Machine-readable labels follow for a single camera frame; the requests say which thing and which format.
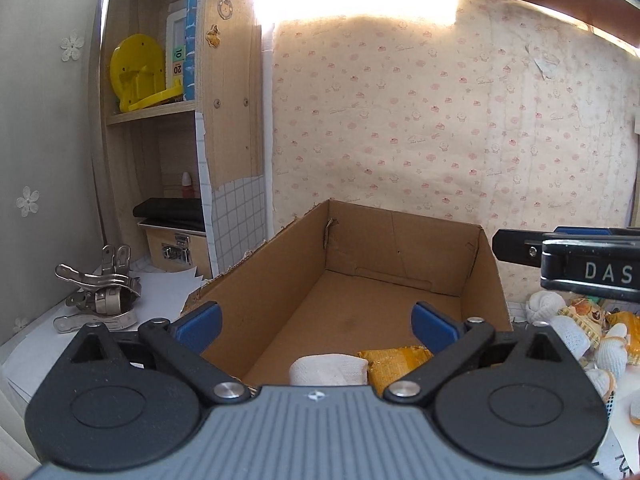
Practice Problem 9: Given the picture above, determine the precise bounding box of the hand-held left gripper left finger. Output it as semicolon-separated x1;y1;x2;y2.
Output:
66;302;249;407

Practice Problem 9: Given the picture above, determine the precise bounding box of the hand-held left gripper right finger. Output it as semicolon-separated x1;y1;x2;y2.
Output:
383;302;576;407

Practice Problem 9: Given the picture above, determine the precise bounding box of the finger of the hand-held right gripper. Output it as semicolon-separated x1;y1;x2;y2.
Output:
552;226;640;242
492;229;553;267

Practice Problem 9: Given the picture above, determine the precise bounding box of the cream yellow snack packet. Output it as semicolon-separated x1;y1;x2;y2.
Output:
570;296;607;348

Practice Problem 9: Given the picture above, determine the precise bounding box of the brown cardboard box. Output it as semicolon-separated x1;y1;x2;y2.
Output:
182;199;513;386

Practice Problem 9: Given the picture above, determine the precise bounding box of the white grid desktop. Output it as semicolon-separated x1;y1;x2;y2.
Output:
0;255;640;480

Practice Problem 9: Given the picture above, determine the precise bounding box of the white paper sheet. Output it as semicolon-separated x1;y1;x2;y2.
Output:
2;305;166;401
127;266;203;322

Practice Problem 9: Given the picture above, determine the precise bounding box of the wooden box with metal latch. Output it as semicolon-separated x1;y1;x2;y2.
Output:
137;220;212;274

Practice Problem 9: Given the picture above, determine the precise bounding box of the large metal spring clip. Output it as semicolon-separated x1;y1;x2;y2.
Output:
52;262;143;334

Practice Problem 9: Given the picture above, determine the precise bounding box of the white grid adhesive sheet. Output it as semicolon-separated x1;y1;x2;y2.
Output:
194;110;267;277

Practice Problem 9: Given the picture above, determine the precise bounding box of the black pouch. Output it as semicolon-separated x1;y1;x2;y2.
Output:
132;199;204;232

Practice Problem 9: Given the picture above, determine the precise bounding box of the wooden shelf unit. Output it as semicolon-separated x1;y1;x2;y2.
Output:
97;0;273;281

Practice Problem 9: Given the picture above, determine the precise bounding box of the yellow plastic holder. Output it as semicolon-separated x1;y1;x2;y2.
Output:
110;34;183;112

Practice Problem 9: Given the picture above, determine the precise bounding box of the white framed calendar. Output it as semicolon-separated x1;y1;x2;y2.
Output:
164;2;188;101

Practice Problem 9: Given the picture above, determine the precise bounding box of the blue patterned box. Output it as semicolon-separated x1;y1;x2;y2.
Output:
184;0;202;101

